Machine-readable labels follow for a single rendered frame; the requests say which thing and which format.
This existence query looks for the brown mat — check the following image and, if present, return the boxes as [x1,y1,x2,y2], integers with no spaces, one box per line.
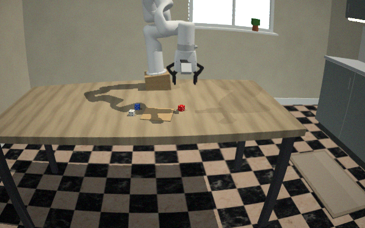
[140,107,174,122]

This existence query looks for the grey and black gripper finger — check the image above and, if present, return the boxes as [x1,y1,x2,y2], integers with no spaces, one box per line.
[166,63,177,85]
[193,63,204,85]

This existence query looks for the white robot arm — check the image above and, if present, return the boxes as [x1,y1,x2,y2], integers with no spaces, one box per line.
[142,0,198,76]

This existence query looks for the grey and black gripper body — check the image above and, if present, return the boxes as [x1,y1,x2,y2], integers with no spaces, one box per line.
[174,50,197,72]

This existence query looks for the red die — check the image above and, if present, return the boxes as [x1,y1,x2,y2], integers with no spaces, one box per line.
[178,104,185,112]

